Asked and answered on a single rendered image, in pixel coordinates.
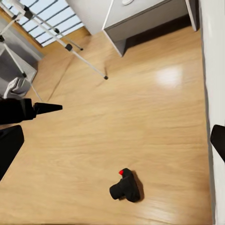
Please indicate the camera tripod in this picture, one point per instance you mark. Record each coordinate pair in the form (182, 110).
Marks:
(23, 10)

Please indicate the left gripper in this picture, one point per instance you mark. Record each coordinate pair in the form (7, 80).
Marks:
(14, 111)

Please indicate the nightstand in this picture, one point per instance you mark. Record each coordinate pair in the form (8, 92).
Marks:
(124, 21)

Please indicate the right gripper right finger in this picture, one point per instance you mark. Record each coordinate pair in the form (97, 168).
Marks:
(217, 138)

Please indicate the fixed window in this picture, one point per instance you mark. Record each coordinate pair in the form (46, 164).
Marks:
(57, 13)

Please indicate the digital camera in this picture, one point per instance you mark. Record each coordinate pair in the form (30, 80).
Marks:
(127, 186)

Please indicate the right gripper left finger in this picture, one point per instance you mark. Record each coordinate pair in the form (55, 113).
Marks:
(11, 140)

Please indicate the desk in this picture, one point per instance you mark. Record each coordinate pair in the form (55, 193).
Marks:
(10, 71)

